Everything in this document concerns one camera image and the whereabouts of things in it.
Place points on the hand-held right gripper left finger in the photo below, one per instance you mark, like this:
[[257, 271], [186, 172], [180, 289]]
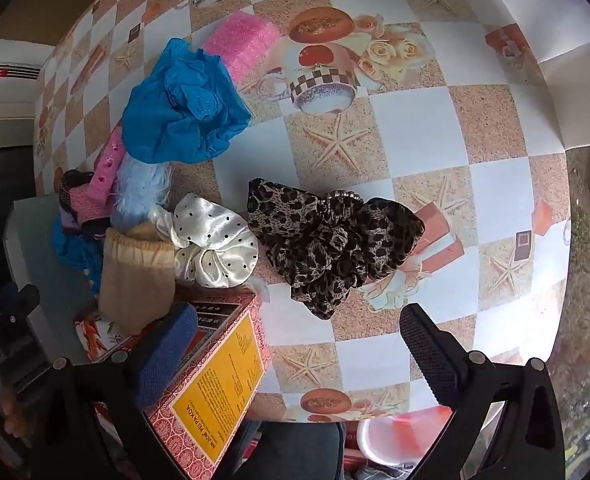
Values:
[[167, 355]]

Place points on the leopard print scrunchie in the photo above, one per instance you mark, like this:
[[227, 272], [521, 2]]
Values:
[[320, 250]]

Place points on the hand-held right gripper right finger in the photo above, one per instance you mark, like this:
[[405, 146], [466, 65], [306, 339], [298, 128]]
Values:
[[427, 355]]

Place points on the light blue fluffy scrunchie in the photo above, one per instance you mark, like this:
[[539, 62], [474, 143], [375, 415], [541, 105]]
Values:
[[132, 190]]

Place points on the red white plastic container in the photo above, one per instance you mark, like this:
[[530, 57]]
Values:
[[390, 435]]

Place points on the checkered printed tablecloth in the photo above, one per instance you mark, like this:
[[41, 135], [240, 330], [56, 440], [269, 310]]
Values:
[[415, 125]]

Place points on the red yellow cardboard box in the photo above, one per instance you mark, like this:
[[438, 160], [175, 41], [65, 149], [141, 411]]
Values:
[[220, 385]]

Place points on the orange white tissue pack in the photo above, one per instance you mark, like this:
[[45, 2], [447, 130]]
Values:
[[92, 335]]

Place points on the pink foam piece with holes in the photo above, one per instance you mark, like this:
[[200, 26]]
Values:
[[106, 170]]

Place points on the pink black knitted bootie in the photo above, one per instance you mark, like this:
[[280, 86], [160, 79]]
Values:
[[82, 202]]

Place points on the pink foam sponge block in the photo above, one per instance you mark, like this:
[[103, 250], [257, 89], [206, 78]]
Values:
[[245, 42]]

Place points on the large blue cloth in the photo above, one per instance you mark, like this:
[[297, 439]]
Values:
[[175, 110]]

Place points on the beige knitted sock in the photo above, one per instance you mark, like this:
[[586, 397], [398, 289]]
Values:
[[135, 285]]

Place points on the small blue cloth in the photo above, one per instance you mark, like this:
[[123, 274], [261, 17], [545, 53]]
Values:
[[77, 257]]

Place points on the grey white storage box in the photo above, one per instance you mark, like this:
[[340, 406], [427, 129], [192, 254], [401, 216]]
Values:
[[35, 280]]

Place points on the person's left hand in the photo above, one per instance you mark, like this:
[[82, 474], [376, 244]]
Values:
[[14, 412]]

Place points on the white appliance with red marks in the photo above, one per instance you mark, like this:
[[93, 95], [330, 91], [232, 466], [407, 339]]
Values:
[[10, 67]]

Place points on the white polka dot satin scrunchie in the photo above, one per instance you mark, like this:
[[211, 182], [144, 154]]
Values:
[[215, 245]]

